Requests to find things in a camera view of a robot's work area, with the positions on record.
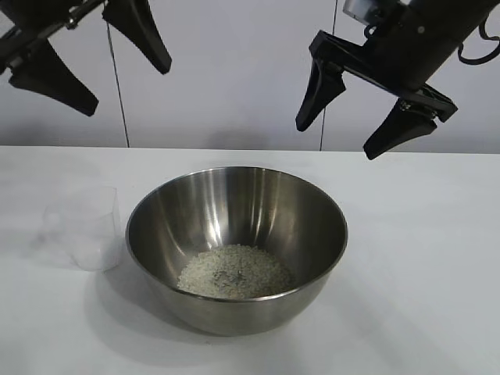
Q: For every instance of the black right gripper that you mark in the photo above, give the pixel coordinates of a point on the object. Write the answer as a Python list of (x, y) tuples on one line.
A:
[(406, 54)]

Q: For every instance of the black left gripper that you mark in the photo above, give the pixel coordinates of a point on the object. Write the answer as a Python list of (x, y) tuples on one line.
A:
[(35, 23)]

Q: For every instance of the clear plastic measuring cup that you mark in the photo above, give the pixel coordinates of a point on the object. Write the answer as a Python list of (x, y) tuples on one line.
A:
[(97, 250)]

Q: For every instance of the white rice grains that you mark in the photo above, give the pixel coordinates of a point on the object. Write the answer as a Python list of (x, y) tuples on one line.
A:
[(234, 269)]

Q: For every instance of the stainless steel mixing bowl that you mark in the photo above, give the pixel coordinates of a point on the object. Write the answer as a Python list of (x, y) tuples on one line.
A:
[(234, 316)]

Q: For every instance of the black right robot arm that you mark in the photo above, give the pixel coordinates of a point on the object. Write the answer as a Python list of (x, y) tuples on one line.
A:
[(441, 11)]

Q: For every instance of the thin dark wall strip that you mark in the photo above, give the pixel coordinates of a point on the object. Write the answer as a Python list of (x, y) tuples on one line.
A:
[(116, 78)]

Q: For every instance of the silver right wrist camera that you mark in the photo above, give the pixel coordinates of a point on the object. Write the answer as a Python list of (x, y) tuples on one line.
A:
[(357, 8)]

